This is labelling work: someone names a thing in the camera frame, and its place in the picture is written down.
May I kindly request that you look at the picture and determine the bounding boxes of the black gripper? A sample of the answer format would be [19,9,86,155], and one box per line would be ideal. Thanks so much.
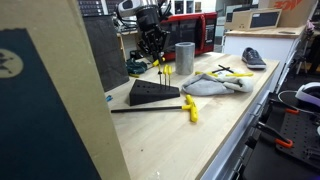
[135,5,170,62]

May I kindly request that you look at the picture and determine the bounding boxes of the grey metal cylinder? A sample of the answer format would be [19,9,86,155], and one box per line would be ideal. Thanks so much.
[174,41,196,76]

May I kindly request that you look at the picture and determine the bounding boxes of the black wedge tool stand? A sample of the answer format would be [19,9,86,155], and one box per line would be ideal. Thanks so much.
[128,79,181,107]

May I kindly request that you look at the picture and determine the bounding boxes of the wooden shelf bench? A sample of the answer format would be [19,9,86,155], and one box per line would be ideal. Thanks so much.
[116,29,139,63]

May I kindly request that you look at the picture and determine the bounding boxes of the white machine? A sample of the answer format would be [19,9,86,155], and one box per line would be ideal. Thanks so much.
[114,15,139,34]

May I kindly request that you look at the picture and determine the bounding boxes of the red and black microwave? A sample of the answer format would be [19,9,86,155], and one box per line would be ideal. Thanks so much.
[135,12,218,64]

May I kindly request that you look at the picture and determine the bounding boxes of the dark grey mesh panel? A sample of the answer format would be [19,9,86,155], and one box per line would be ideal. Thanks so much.
[81,14,130,93]

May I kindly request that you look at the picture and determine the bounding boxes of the white crumpled cloth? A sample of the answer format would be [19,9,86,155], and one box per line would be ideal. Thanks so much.
[181,68,255,98]

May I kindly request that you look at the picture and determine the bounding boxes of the black parts drawer organizer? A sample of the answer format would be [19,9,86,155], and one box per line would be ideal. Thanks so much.
[75,0,104,18]
[105,0,119,14]

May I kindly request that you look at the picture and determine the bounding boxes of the large cardboard box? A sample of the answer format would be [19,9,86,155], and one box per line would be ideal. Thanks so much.
[0,0,131,180]

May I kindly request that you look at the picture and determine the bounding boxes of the cardboard box with black panel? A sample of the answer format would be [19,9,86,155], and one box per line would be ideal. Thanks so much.
[224,8,283,31]

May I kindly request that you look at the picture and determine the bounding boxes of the grey canvas sneaker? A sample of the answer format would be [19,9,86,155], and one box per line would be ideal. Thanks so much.
[241,46,268,70]

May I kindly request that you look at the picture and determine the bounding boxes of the white counter with wood top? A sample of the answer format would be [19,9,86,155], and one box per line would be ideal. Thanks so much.
[223,24,307,91]

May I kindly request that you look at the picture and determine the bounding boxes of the white drawer workbench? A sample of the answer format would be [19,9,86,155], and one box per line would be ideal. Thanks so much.
[199,59,281,180]

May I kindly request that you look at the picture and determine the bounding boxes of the cardboard box with red print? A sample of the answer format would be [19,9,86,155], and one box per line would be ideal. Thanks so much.
[258,0,318,28]

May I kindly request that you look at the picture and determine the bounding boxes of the black clamp orange tip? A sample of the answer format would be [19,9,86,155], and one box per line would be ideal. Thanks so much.
[256,121,295,149]
[269,99,301,116]

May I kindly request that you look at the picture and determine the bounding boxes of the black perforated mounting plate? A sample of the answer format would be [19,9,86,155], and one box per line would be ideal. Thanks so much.
[276,111,320,168]

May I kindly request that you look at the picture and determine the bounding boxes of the long yellow T-handle hex key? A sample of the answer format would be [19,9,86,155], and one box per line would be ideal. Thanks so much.
[110,94,199,124]

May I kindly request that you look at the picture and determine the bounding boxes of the white cable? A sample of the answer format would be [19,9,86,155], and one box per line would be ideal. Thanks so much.
[277,89,303,109]

